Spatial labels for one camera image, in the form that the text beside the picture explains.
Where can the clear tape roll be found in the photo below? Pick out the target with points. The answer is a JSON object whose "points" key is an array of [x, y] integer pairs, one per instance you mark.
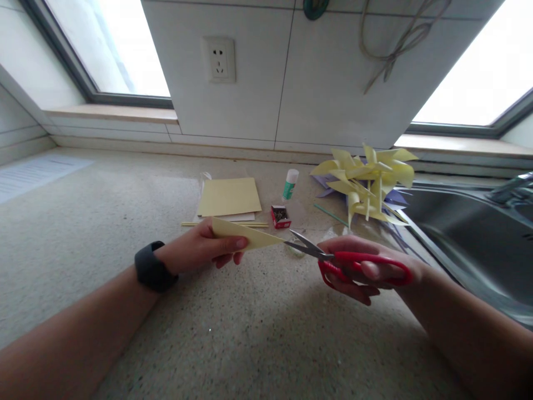
{"points": [[296, 251]]}

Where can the steel faucet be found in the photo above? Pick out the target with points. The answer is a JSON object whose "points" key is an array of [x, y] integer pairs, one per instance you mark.
{"points": [[514, 189]]}

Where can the printed paper sheet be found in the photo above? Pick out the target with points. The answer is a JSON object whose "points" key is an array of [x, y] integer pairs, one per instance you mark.
{"points": [[33, 175]]}

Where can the yellow paper triangle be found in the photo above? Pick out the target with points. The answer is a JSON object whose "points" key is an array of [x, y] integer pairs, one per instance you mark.
{"points": [[250, 236]]}

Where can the red box of pins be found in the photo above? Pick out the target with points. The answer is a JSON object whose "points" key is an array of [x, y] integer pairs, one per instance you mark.
{"points": [[280, 216]]}

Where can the clear plastic bag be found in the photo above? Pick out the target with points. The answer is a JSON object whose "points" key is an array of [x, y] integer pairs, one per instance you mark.
{"points": [[206, 177]]}

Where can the window with grey frame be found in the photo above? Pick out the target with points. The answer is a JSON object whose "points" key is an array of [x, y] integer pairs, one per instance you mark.
{"points": [[112, 46], [479, 75]]}

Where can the steel sink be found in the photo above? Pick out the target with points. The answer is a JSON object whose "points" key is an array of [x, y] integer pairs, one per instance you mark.
{"points": [[466, 241]]}

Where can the person's right hand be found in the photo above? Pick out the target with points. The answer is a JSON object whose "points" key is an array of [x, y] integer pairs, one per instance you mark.
{"points": [[374, 248]]}

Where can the stack of yellow paper sheets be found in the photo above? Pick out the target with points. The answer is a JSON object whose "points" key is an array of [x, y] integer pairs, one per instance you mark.
{"points": [[229, 196]]}

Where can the pile of purple paper pinwheels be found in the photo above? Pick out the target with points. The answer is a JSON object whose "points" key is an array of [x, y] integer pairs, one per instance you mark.
{"points": [[395, 202]]}

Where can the white wall socket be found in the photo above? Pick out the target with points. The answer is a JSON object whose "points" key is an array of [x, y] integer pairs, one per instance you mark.
{"points": [[218, 59]]}

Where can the pile of yellow paper pinwheels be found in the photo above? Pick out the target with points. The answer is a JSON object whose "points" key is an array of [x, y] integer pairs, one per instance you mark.
{"points": [[374, 175]]}

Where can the green straw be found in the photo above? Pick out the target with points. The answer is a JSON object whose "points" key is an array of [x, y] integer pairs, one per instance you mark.
{"points": [[329, 213]]}

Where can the green and white glue stick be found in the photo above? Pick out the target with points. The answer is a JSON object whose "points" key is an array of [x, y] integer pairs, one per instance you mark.
{"points": [[290, 185]]}

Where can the pale yellow straw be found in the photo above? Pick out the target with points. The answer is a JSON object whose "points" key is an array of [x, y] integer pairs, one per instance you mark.
{"points": [[258, 225]]}

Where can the person's left hand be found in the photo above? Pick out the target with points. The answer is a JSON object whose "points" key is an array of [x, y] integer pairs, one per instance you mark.
{"points": [[195, 246]]}

